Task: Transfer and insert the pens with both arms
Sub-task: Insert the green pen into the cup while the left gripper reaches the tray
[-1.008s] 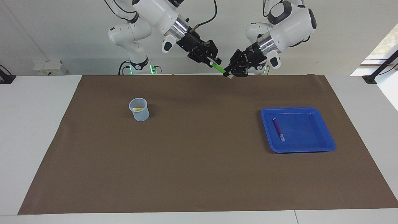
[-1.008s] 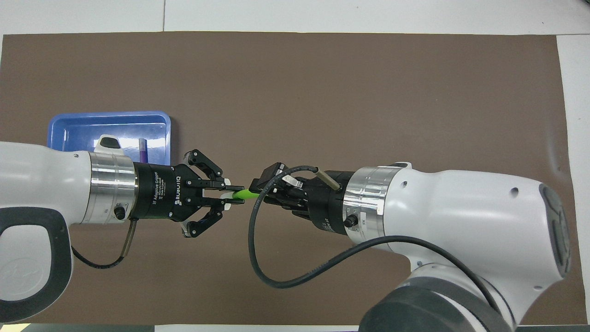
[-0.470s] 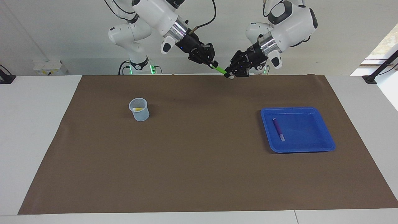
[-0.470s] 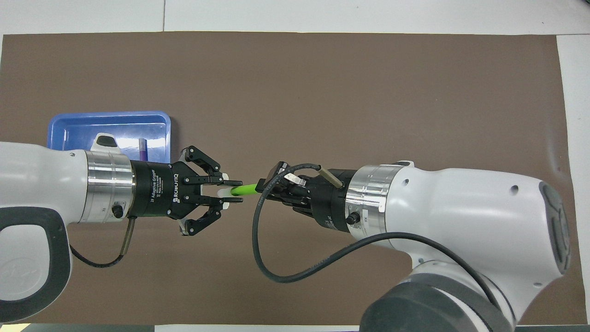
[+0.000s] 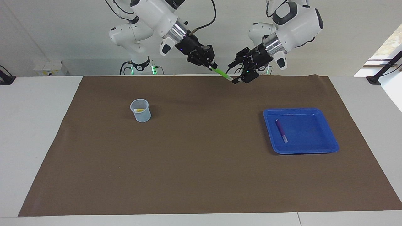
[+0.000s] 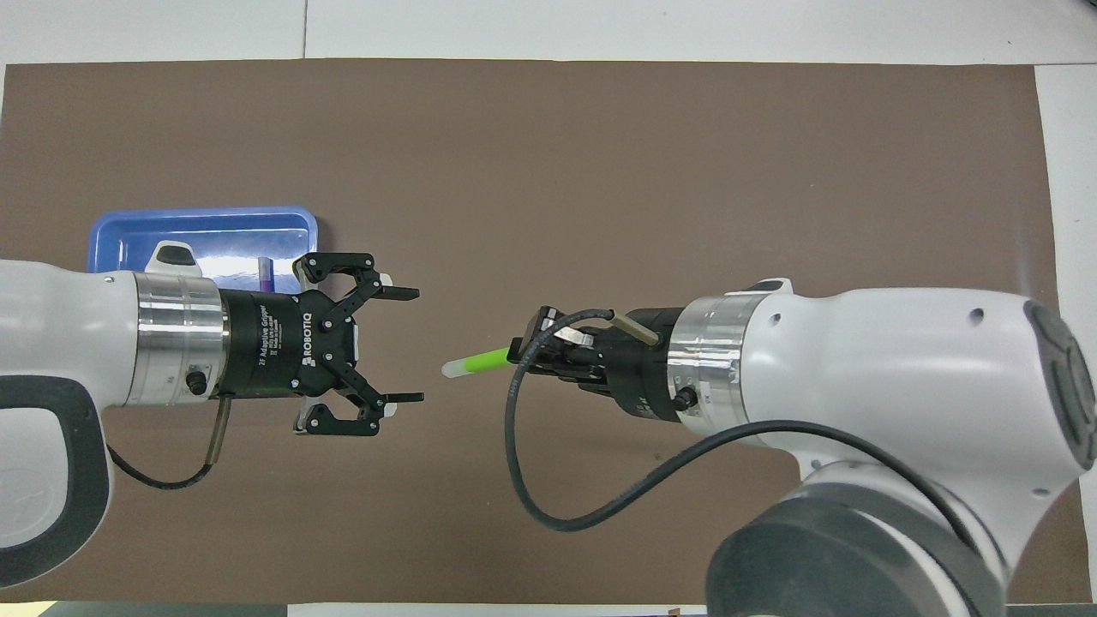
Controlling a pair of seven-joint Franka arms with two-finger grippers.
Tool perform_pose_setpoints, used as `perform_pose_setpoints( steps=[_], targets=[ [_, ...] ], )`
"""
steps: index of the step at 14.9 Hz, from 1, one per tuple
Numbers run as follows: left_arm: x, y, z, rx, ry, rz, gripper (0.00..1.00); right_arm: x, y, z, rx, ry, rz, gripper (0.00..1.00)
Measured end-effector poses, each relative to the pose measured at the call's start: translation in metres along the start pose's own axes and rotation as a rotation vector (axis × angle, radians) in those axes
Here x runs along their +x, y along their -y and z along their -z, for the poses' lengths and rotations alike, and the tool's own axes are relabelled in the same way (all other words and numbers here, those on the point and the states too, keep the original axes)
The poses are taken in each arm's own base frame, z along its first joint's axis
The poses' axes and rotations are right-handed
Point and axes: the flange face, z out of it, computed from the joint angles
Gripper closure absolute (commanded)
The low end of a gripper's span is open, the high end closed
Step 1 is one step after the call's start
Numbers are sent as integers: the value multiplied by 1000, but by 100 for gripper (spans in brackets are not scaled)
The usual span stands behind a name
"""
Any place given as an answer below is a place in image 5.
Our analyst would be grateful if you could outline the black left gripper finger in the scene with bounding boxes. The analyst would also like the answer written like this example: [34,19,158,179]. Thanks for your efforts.
[232,70,259,84]
[228,48,252,69]

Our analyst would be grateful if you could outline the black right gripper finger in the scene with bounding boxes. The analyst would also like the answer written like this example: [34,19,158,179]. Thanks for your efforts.
[206,46,216,65]
[196,61,217,70]

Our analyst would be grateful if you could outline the green highlighter pen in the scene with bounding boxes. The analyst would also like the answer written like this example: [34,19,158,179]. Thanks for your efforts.
[210,66,233,81]

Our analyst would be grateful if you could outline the purple highlighter pen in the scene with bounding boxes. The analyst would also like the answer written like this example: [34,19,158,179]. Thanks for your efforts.
[275,119,288,143]

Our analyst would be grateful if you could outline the translucent plastic cup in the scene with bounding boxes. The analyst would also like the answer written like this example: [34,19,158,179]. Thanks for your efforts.
[130,99,151,123]

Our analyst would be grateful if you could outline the blue plastic tray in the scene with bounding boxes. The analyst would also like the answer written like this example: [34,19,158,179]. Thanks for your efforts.
[263,108,339,155]

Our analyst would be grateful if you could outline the brown table mat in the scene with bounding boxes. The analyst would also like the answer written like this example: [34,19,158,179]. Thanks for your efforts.
[18,75,402,217]

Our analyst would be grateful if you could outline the black angled stand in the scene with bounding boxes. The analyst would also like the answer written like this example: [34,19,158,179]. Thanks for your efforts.
[366,50,402,85]

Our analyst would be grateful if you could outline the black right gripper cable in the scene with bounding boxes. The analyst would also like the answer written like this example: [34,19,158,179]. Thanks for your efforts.
[105,0,217,35]

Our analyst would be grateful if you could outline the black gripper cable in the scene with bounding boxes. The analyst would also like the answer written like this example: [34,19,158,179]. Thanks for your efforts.
[105,0,217,35]
[265,0,277,18]

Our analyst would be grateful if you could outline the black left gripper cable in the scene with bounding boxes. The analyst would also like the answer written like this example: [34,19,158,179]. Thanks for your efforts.
[265,0,277,18]

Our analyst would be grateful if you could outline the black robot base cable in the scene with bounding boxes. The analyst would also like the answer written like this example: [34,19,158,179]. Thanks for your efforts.
[119,61,134,76]

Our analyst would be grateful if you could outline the bright window with frame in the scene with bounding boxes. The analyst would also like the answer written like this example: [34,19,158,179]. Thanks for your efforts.
[354,24,402,77]

